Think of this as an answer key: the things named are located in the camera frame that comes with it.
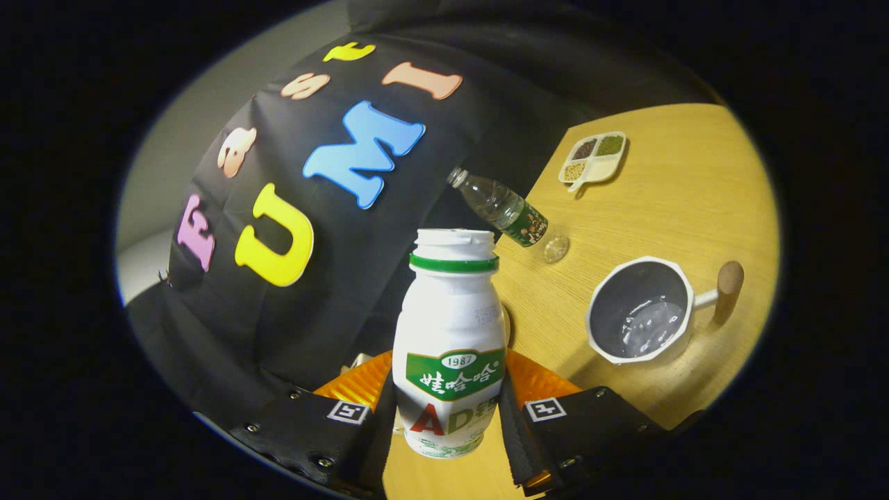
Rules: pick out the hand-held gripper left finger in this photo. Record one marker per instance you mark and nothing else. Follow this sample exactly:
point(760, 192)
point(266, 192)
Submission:
point(305, 434)

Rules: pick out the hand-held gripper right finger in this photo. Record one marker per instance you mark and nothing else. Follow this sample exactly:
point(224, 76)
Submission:
point(597, 430)

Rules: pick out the white juice bottle green label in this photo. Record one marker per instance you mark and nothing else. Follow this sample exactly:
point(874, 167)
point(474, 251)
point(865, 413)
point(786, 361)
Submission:
point(448, 319)

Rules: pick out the clear plastic water bottle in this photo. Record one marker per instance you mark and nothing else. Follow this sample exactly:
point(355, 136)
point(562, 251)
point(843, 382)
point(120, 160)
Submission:
point(503, 208)

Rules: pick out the black backdrop cloth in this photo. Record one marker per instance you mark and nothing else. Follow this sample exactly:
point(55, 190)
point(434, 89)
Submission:
point(229, 326)

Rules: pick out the round white plate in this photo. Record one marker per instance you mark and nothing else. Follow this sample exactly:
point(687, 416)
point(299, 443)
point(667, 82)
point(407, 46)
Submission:
point(508, 326)

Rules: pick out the wooden table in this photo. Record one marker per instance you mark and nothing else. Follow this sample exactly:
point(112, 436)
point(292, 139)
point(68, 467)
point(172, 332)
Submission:
point(694, 194)

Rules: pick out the cream divided dish with beans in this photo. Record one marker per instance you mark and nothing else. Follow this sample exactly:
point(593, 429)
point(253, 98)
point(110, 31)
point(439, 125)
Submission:
point(604, 169)

